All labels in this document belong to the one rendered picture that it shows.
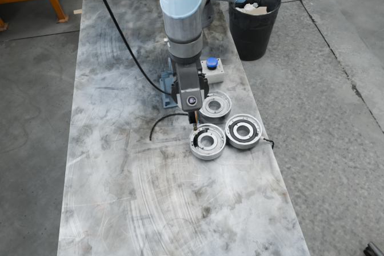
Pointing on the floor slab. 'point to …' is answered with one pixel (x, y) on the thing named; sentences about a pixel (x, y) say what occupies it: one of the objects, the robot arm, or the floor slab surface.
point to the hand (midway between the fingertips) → (191, 109)
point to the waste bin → (254, 22)
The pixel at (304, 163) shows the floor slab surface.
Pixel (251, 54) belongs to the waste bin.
